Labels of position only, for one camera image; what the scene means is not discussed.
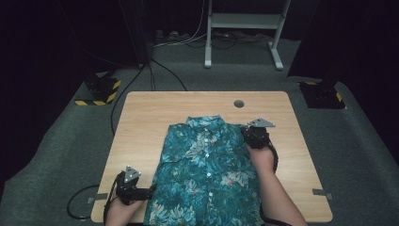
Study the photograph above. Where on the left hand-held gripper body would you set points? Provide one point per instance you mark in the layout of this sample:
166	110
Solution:
128	190

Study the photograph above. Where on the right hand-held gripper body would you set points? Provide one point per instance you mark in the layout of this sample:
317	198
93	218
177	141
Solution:
257	136

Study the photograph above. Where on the teal floral button shirt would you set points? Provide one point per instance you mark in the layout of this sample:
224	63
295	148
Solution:
204	169

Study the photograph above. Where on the person's right hand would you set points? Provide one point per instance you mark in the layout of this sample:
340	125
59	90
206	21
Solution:
262	158

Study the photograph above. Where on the person's left hand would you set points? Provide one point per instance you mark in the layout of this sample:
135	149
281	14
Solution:
120	213

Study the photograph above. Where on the grey tape piece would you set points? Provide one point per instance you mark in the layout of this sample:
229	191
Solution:
321	193
98	197

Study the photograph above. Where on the black yellow striped stand base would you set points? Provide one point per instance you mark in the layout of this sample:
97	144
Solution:
321	95
103	89

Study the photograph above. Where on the white metal stand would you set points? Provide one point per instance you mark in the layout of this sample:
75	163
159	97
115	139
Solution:
244	21

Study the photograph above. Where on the power strip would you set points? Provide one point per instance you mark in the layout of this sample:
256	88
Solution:
172	35

